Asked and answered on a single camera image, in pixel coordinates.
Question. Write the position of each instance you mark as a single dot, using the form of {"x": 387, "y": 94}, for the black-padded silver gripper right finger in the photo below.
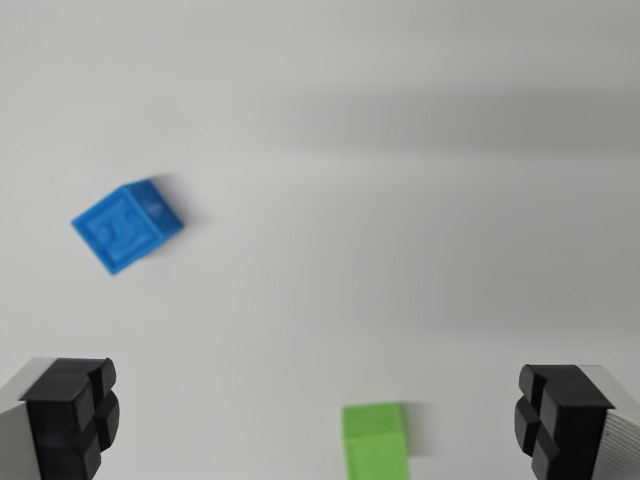
{"x": 575, "y": 420}

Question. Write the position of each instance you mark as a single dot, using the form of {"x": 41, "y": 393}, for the black-padded silver gripper left finger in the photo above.
{"x": 60, "y": 415}

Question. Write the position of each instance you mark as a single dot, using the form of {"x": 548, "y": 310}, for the green embossed cube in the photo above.
{"x": 375, "y": 445}

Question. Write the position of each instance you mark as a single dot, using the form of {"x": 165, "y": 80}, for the blue embossed cube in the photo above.
{"x": 125, "y": 227}

